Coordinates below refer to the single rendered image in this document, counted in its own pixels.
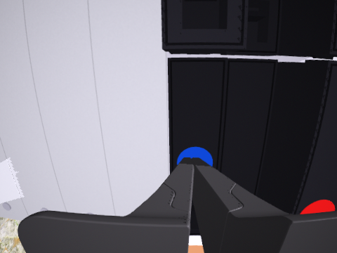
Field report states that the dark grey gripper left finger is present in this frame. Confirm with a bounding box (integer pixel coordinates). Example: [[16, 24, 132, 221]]
[[18, 157, 194, 253]]

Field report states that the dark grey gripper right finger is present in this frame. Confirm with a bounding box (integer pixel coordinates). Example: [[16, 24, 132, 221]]
[[192, 157, 337, 253]]

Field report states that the white open-frame rack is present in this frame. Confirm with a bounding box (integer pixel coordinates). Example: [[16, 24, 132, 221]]
[[0, 0, 337, 221]]

